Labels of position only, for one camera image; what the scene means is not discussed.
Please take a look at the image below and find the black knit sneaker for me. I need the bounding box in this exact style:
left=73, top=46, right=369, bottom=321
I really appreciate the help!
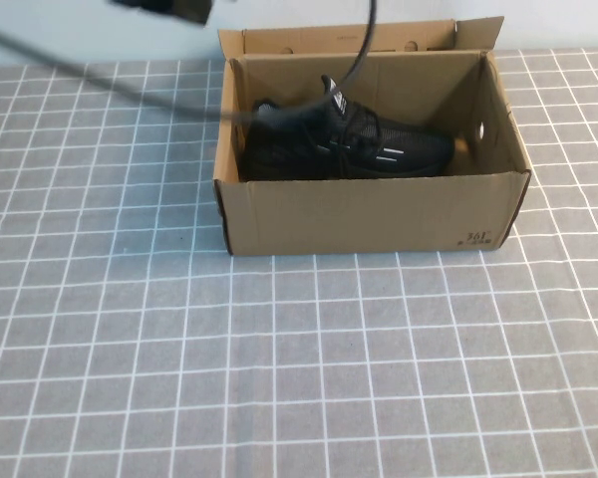
left=238, top=74, right=457, bottom=181

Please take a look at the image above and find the brown cardboard shoe box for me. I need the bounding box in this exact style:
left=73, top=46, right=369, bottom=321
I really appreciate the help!
left=213, top=15, right=532, bottom=258

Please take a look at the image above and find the grey white-checked tablecloth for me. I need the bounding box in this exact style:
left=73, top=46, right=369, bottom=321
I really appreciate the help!
left=0, top=47, right=598, bottom=478

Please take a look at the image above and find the black looping camera cable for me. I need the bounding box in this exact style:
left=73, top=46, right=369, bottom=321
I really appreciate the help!
left=0, top=0, right=381, bottom=123

